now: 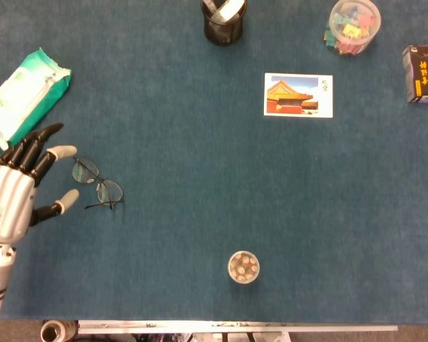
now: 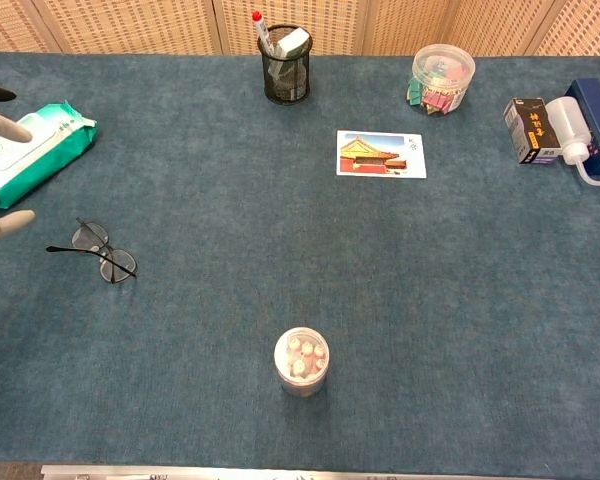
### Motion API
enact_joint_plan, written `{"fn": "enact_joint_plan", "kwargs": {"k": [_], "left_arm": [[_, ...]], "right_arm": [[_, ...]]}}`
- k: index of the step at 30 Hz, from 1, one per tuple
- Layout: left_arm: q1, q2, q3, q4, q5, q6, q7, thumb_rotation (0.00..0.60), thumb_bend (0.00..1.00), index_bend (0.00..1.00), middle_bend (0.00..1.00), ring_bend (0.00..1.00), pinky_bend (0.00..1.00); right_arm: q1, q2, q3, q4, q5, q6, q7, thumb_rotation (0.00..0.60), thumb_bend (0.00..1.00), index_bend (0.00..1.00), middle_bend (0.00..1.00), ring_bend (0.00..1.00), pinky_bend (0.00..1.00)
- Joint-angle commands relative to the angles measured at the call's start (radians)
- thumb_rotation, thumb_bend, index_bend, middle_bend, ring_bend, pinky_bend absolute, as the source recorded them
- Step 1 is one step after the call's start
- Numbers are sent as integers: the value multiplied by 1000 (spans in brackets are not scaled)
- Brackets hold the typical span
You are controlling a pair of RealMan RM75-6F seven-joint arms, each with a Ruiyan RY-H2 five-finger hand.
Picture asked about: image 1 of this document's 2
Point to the black mesh pen holder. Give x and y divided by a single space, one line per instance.
223 28

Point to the white item in pen holder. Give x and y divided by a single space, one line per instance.
228 9

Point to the green wet wipes pack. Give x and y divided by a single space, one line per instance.
23 99

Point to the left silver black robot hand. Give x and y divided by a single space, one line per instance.
7 199

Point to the palace photo postcard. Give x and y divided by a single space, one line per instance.
297 95

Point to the brown tape roll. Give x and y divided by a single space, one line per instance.
55 331

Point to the clear jar of colourful clips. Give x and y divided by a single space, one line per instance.
353 26

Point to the small clear jar of pins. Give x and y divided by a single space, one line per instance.
244 267

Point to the black box with orange print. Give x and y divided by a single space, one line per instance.
421 75

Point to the white metal table rail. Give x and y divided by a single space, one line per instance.
235 327

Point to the thin-framed eyeglasses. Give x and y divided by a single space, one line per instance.
98 183

